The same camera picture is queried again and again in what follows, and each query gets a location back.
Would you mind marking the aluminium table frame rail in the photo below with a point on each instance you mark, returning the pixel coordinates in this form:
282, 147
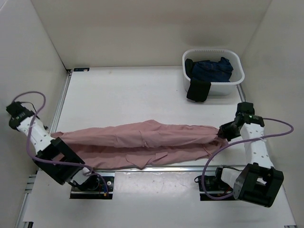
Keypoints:
114, 96

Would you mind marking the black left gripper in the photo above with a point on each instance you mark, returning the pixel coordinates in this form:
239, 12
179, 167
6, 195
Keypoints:
18, 112

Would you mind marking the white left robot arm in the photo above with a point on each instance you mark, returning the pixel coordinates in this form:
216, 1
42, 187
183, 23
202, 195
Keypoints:
53, 156

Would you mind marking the pink trousers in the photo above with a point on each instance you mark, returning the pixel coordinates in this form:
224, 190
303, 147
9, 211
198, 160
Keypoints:
147, 143

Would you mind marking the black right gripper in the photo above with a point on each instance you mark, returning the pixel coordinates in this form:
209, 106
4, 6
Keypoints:
223, 131

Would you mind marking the black garment over basket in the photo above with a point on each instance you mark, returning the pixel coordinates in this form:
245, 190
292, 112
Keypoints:
200, 84

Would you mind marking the white plastic basket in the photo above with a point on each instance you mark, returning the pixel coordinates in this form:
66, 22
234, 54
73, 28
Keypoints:
214, 54

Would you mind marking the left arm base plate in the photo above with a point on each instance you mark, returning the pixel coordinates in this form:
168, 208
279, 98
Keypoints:
95, 189

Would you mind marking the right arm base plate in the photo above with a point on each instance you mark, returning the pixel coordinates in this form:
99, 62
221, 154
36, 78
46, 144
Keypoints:
219, 186

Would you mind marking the white front cover board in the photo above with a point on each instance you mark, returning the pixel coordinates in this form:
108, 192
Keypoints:
149, 200

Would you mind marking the dark blue trousers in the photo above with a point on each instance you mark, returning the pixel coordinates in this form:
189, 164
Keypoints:
211, 71

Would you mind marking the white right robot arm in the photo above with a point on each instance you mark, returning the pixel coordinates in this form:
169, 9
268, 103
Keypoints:
259, 182

